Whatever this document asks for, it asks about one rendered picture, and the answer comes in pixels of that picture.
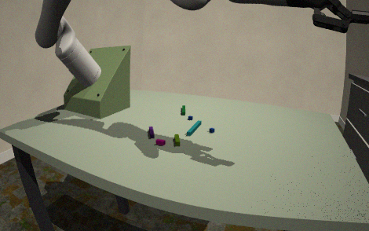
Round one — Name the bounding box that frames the turquoise rod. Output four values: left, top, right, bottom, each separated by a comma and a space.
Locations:
187, 120, 201, 136

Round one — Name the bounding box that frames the magenta rod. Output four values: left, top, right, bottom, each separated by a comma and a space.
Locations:
156, 139, 166, 145

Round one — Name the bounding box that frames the purple rod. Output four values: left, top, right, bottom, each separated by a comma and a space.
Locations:
149, 126, 155, 138

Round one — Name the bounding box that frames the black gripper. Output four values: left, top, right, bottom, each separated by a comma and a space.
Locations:
286, 0, 369, 33

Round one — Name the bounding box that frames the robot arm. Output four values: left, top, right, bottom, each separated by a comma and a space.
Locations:
35, 0, 288, 87

